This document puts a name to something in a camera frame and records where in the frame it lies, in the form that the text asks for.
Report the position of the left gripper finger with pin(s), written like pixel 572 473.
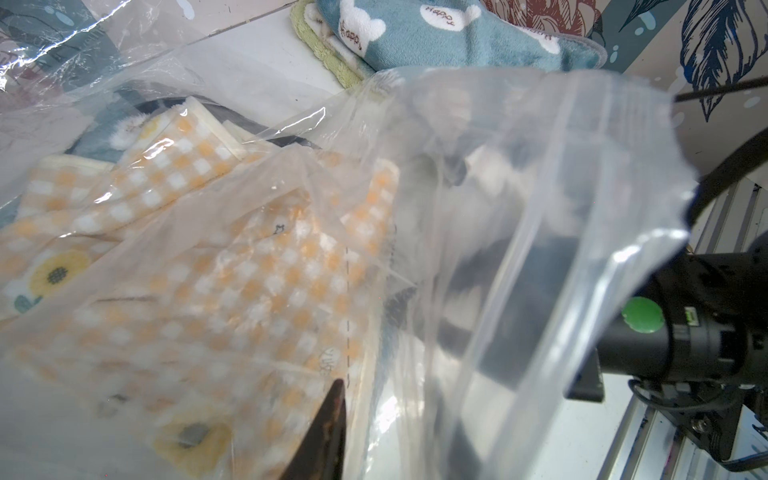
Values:
pixel 320 456

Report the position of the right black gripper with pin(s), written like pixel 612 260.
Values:
pixel 493 243

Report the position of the clear plastic vacuum bag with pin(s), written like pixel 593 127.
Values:
pixel 79 77

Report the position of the green fleece blanket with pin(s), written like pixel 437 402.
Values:
pixel 310 27

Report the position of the teal bear print blanket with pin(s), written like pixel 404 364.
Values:
pixel 391 34

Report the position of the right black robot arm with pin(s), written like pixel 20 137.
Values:
pixel 694 341

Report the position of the orange checkered blanket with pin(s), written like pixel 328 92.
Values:
pixel 183 312

